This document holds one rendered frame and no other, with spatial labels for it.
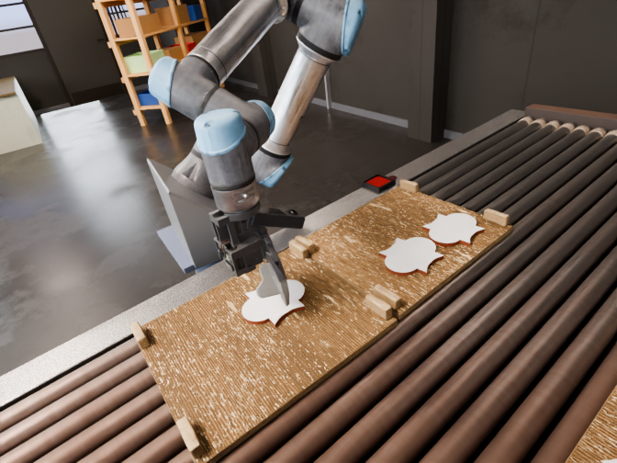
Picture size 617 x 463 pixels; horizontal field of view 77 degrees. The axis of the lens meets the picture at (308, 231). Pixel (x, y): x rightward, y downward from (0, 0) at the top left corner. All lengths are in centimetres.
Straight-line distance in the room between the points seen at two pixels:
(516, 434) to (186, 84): 73
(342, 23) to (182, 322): 72
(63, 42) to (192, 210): 819
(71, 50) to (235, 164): 857
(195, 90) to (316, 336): 48
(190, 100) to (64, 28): 843
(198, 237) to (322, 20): 60
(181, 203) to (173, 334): 33
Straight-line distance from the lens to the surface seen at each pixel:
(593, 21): 341
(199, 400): 72
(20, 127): 691
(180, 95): 72
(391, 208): 109
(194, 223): 104
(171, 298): 97
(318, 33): 95
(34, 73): 916
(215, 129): 59
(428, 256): 89
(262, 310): 80
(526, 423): 70
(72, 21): 913
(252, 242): 68
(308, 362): 71
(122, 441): 76
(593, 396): 76
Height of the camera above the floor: 149
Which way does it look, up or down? 33 degrees down
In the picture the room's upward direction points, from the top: 9 degrees counter-clockwise
